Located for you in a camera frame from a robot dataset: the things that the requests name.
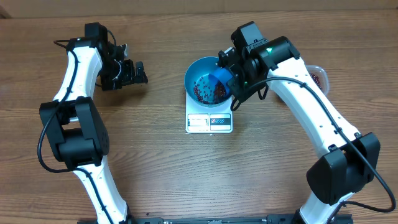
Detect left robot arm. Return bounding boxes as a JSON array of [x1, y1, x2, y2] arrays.
[[37, 22, 148, 223]]

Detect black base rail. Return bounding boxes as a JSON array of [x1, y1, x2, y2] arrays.
[[77, 213, 354, 224]]

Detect blue plastic measuring scoop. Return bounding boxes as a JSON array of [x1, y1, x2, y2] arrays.
[[208, 68, 233, 98]]

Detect clear plastic container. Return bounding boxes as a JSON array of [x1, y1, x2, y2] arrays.
[[306, 65, 330, 96]]

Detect white digital kitchen scale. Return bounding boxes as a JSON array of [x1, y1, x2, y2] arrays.
[[185, 95, 233, 134]]

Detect red beans in bowl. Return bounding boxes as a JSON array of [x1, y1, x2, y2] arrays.
[[192, 76, 227, 105]]

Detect teal metal bowl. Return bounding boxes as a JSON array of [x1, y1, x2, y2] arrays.
[[184, 57, 231, 107]]

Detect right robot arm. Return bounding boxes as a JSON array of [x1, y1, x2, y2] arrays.
[[217, 22, 381, 223]]

